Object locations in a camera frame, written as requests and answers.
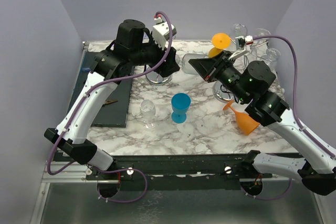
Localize round chrome glass rack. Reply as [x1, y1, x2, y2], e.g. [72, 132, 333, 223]
[145, 71, 172, 86]

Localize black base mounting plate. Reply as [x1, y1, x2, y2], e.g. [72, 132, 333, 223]
[86, 154, 259, 191]

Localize dark tool mat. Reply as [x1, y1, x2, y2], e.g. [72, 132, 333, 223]
[68, 51, 133, 128]

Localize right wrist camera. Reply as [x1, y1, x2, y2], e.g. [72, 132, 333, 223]
[228, 35, 254, 61]

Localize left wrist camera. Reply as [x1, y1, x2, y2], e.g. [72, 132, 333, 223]
[150, 14, 170, 50]

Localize yellow handled pliers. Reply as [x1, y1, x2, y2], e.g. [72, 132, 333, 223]
[103, 100, 117, 106]

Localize clear ribbed wine glass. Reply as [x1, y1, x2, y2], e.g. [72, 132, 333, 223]
[261, 48, 281, 71]

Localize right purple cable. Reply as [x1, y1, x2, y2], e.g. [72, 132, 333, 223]
[243, 35, 336, 201]

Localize scrolled chrome glass rack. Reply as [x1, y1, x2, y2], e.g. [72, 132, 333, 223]
[206, 24, 280, 104]

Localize purple cable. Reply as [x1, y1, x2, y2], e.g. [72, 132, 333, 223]
[243, 35, 336, 201]
[46, 11, 174, 204]

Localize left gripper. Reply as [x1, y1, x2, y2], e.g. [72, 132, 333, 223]
[130, 33, 181, 77]

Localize tall clear flute glass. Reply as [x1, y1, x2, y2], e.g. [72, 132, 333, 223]
[229, 24, 248, 41]

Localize clear stemmed wine glass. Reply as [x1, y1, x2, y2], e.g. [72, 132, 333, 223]
[140, 100, 156, 129]

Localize aluminium rail frame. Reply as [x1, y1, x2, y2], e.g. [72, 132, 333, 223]
[28, 40, 98, 224]

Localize small clear wine glass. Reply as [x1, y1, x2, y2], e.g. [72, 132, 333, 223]
[251, 27, 271, 54]

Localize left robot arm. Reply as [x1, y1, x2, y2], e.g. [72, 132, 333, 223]
[44, 12, 180, 179]

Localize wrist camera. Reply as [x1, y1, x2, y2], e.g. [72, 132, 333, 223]
[150, 14, 170, 50]
[228, 35, 254, 61]

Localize blue plastic goblet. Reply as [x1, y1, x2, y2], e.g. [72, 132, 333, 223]
[171, 93, 191, 124]

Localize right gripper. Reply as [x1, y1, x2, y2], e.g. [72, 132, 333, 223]
[189, 50, 250, 103]

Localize short ribbed clear glass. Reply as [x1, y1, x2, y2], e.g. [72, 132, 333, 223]
[182, 54, 208, 76]

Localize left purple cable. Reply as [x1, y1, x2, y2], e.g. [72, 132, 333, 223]
[46, 11, 174, 204]

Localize yellow plastic goblet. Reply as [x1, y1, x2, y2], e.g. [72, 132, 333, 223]
[208, 33, 232, 58]

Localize orange plastic goblet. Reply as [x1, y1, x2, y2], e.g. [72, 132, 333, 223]
[223, 100, 260, 135]

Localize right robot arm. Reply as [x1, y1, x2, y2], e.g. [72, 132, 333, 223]
[189, 52, 335, 196]

